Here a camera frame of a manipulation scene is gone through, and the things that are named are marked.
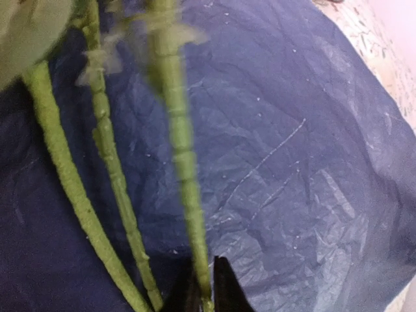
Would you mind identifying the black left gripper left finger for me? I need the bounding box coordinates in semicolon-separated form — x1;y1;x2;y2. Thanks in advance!
162;259;202;312

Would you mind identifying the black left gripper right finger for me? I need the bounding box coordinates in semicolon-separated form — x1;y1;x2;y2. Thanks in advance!
214;256;255;312

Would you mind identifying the blue wrapping paper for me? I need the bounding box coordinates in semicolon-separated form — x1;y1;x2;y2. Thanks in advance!
1;1;415;311

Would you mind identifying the artificial flower bouquet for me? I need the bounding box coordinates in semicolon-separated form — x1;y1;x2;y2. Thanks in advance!
1;1;214;311

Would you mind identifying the floral tablecloth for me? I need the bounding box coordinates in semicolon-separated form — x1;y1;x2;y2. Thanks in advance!
314;1;415;130

